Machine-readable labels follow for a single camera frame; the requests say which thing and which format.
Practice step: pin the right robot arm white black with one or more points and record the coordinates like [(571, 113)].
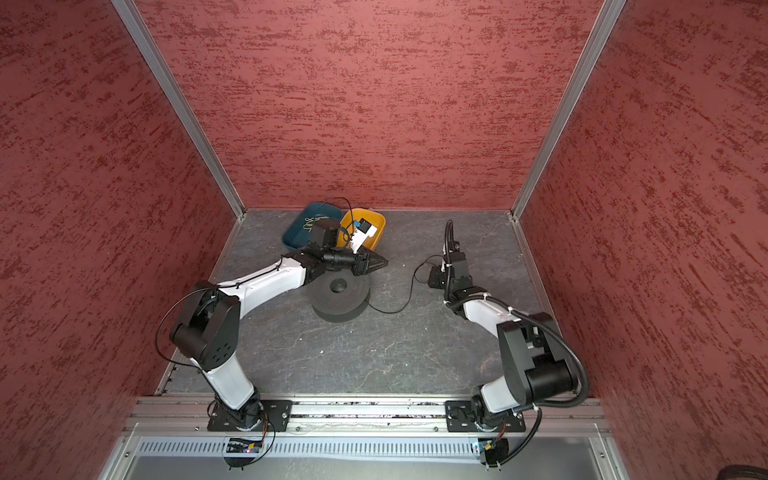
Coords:
[(539, 368)]

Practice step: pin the aluminium front rail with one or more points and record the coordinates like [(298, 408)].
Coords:
[(352, 416)]

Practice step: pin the left aluminium corner post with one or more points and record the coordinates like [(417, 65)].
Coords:
[(139, 32)]

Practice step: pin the aluminium corner post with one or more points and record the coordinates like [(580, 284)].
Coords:
[(139, 32), (603, 26)]

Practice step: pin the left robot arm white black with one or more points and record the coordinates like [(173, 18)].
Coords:
[(207, 329)]

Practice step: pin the yellow plastic bin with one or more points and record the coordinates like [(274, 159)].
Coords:
[(346, 228)]

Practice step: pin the teal plastic bin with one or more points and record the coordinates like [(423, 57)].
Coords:
[(297, 234)]

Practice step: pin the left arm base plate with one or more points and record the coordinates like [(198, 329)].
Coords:
[(277, 414)]

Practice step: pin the grey cable spool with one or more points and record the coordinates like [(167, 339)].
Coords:
[(340, 296)]

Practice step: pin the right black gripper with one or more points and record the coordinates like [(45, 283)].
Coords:
[(433, 281)]

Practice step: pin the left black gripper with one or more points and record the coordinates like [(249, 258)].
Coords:
[(363, 260)]

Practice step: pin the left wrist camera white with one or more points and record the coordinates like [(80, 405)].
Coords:
[(363, 230)]

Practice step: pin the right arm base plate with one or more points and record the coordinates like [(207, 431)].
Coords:
[(473, 416)]

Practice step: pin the white vented cable duct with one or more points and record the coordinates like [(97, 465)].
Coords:
[(457, 450)]

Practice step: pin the right aluminium corner post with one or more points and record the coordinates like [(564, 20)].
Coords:
[(603, 26)]

